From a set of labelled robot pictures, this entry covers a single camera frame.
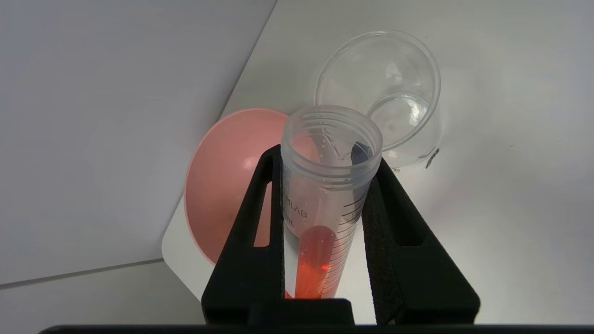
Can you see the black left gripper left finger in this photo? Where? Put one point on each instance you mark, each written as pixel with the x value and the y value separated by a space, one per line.
pixel 246 283

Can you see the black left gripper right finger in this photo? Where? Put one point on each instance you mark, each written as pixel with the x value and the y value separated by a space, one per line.
pixel 417 283

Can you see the test tube with red pigment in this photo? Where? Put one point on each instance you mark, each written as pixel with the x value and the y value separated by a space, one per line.
pixel 325 208

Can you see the pink plastic bowl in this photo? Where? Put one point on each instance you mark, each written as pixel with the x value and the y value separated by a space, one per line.
pixel 222 185

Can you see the clear plastic beaker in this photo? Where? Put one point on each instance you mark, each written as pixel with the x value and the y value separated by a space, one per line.
pixel 394 93

